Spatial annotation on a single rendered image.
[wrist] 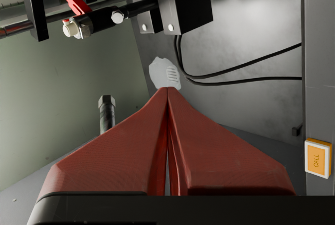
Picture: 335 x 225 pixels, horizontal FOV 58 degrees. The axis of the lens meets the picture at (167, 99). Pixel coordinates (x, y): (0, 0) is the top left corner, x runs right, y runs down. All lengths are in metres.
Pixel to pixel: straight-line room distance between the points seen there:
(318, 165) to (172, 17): 0.29
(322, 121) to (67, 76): 0.53
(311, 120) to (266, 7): 0.21
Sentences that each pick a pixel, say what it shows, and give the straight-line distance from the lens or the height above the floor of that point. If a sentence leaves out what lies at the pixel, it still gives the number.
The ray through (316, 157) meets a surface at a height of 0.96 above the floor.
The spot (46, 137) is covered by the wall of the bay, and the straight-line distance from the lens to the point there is 0.74.
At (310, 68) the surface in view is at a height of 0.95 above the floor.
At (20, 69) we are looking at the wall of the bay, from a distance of 0.69.
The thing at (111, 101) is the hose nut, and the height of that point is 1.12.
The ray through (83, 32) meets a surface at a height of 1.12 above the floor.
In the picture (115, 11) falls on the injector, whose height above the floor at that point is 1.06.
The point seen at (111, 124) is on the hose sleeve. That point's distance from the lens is 0.37.
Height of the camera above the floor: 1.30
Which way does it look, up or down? 35 degrees down
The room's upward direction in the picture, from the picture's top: 121 degrees counter-clockwise
